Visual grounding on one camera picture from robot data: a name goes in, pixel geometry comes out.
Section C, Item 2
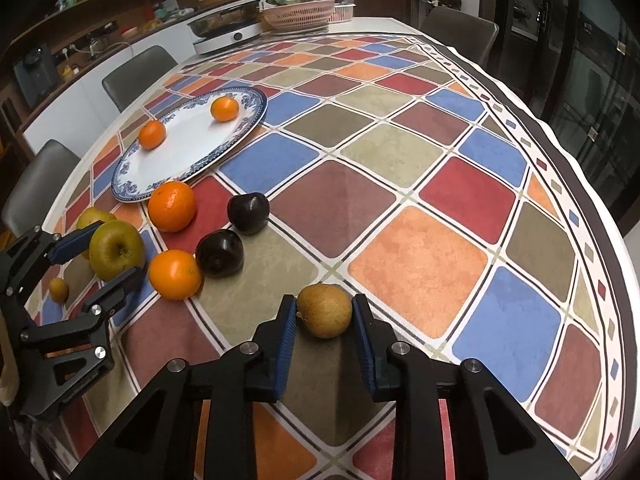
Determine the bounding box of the white electric cooker base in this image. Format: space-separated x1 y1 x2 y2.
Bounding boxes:
192 22 266 56

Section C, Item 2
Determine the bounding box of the pale green apple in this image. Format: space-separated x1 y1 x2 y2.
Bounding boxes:
75 207 118 260

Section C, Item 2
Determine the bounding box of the grey dining chair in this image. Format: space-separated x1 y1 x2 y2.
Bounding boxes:
101 45 179 113
1 139 81 238
419 6 500 68

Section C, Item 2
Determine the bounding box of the pink plastic basket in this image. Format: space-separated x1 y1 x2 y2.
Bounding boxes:
261 0 338 33

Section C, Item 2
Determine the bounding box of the person's left forearm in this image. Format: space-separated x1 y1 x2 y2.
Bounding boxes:
0 310 20 407

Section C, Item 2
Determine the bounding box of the steel cooking pot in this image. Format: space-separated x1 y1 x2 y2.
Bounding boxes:
186 2 262 36

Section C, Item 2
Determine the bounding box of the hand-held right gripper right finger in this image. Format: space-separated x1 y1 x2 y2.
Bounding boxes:
351 294 581 480

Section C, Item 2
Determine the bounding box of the golden green apple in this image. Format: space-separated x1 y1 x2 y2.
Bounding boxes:
89 220 147 282

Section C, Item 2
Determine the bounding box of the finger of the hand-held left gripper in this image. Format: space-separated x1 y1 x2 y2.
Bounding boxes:
17 266 145 361
0 224 106 311

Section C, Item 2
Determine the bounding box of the black countertop appliance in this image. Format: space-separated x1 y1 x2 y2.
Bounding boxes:
12 45 61 106

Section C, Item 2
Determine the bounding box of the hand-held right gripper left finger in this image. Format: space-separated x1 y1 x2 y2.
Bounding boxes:
67 294 299 480

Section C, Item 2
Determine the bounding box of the dark purple plum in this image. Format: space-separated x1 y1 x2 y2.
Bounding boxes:
227 192 271 236
195 229 246 279

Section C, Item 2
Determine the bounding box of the blue patterned white plate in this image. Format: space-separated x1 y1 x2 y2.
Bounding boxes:
111 86 269 204

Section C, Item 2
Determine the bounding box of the orange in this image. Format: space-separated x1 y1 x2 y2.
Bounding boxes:
147 180 197 234
210 96 240 123
148 249 203 302
138 120 167 151

